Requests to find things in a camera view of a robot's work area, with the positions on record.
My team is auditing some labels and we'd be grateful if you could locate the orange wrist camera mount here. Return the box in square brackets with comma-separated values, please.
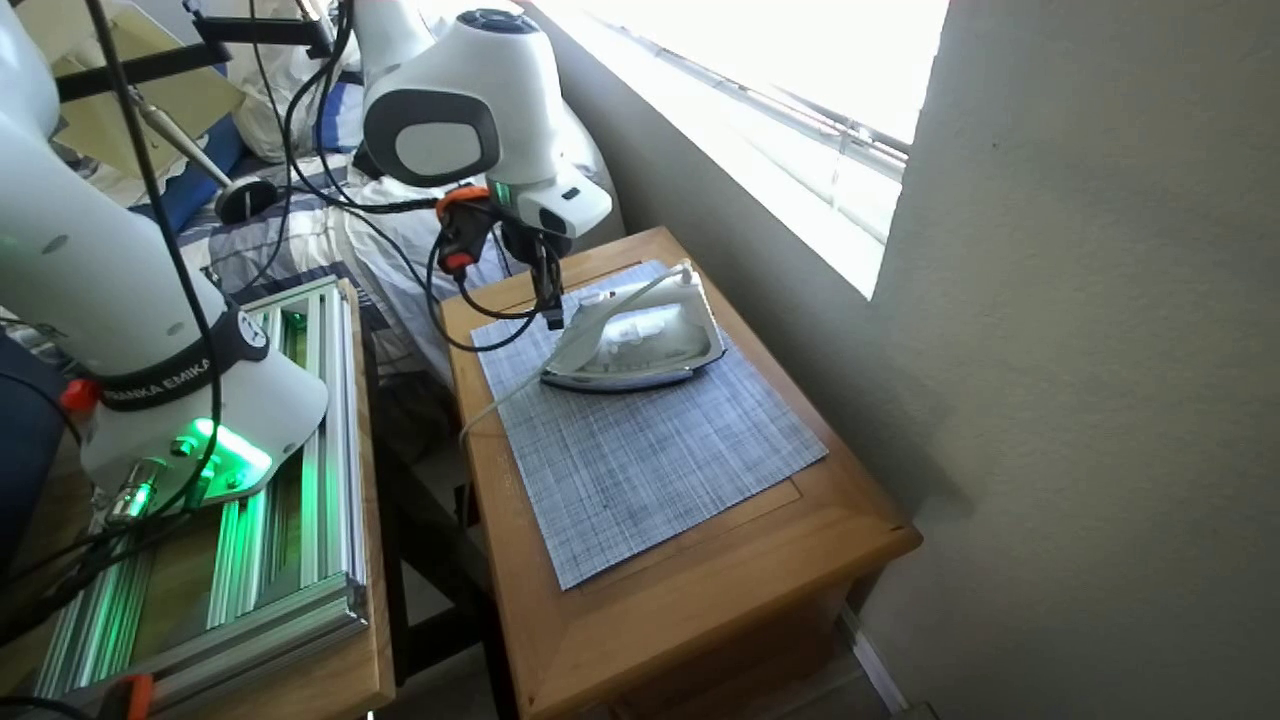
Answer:
[438, 184, 496, 277]

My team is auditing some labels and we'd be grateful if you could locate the grey checked ironing mat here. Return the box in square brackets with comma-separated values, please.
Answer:
[478, 260, 830, 589]

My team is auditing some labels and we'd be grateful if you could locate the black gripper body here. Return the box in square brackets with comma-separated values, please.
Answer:
[500, 216, 567, 266]

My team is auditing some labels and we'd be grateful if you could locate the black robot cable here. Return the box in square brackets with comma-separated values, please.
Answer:
[78, 0, 563, 355]

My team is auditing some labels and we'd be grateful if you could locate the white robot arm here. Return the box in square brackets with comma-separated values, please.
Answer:
[0, 0, 611, 505]

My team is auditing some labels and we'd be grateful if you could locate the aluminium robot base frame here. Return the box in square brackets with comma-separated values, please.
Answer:
[36, 277, 367, 716]

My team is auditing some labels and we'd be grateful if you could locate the white clothes iron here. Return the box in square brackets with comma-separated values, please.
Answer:
[541, 263, 728, 391]

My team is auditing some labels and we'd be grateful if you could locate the white iron power cord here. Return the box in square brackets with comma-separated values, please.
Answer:
[456, 347, 563, 443]

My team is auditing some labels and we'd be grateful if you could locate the wooden side table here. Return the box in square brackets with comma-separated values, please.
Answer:
[449, 289, 919, 720]

